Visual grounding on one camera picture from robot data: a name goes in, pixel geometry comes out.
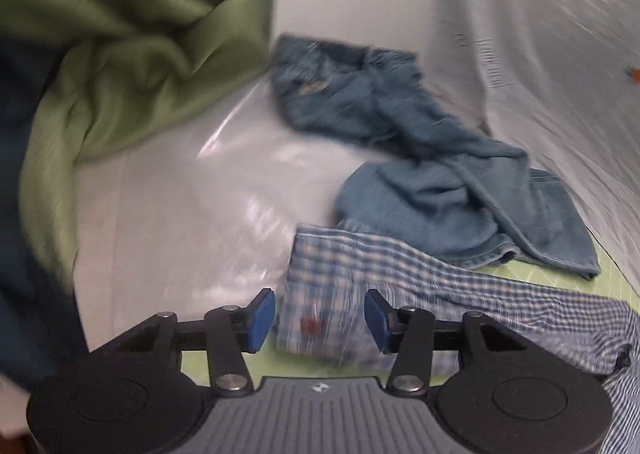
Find blue plaid shirt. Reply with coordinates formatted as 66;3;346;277
276;226;639;453

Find clear plastic zipper bag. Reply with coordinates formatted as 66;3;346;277
74;77;382;347

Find blue denim jeans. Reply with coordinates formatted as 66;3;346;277
271;36;600;278

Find green grid cutting mat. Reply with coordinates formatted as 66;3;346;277
179;242;640;387

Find green fabric drape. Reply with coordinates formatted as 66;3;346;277
1;0;271;285

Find grey carrot print sheet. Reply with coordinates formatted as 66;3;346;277
423;0;639;284

